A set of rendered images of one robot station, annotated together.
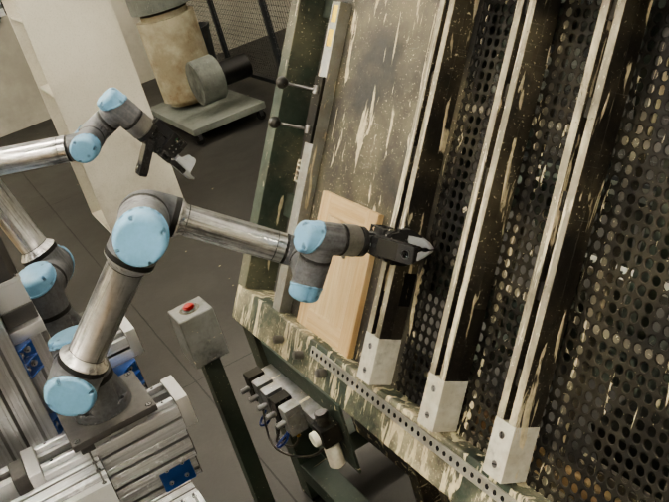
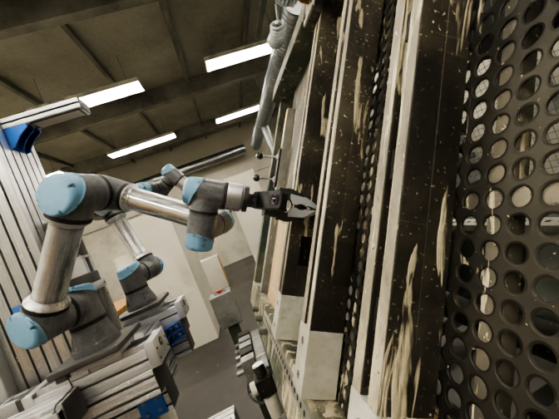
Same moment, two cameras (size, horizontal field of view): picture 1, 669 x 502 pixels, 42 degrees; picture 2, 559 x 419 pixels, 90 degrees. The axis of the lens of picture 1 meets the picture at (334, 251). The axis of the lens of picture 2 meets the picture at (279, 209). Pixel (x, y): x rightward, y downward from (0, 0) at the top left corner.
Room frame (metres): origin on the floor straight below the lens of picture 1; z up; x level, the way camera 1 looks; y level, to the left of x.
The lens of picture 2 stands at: (1.14, -0.29, 1.27)
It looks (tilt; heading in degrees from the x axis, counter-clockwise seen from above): 1 degrees down; 12
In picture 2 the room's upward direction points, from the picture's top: 22 degrees counter-clockwise
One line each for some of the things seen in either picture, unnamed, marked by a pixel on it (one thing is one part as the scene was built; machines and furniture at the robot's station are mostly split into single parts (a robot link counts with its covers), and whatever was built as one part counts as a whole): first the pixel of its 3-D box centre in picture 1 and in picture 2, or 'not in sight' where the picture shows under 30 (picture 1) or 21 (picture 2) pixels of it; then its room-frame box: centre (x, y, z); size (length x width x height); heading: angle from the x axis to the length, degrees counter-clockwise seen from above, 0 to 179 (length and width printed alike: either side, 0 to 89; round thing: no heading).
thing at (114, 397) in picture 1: (96, 390); (93, 332); (1.94, 0.68, 1.09); 0.15 x 0.15 x 0.10
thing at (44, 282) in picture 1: (41, 288); (131, 275); (2.41, 0.86, 1.20); 0.13 x 0.12 x 0.14; 176
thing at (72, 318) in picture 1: (56, 323); (139, 296); (2.40, 0.86, 1.09); 0.15 x 0.15 x 0.10
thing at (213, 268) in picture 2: not in sight; (210, 273); (6.85, 2.94, 0.36); 0.58 x 0.45 x 0.72; 112
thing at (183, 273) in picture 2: not in sight; (175, 275); (4.54, 2.13, 0.88); 0.90 x 0.60 x 1.75; 22
